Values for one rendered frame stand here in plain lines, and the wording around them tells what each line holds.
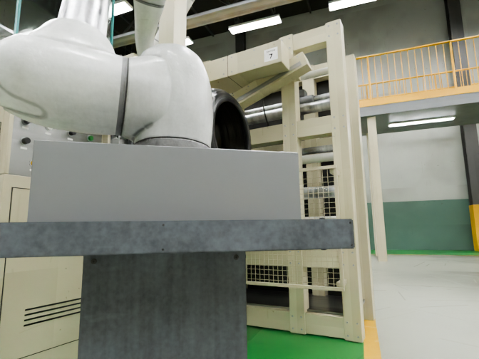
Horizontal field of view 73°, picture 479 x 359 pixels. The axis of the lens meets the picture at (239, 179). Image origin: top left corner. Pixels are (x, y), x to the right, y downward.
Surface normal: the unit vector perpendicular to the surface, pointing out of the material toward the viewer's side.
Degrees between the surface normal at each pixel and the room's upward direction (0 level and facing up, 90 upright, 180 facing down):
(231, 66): 90
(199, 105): 89
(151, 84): 88
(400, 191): 90
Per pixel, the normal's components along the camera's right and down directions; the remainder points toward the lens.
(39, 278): 0.88, -0.09
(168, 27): -0.48, -0.13
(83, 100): 0.32, 0.44
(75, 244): 0.17, -0.15
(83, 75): 0.40, -0.05
